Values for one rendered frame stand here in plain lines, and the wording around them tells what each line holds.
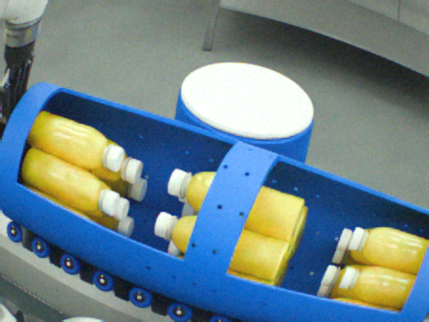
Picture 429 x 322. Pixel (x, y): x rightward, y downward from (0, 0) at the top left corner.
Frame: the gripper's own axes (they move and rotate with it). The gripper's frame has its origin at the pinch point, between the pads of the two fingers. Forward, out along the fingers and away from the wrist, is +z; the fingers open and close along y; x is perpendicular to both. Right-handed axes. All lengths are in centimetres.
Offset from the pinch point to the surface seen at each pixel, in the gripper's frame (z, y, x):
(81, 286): 23.4, 9.5, 22.7
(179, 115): 16, -42, 23
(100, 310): 27.3, 10.5, 27.0
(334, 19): 88, -274, 24
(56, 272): 23.4, 9.5, 16.7
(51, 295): 30.1, 11.5, 15.3
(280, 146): 15, -41, 44
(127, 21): 117, -256, -80
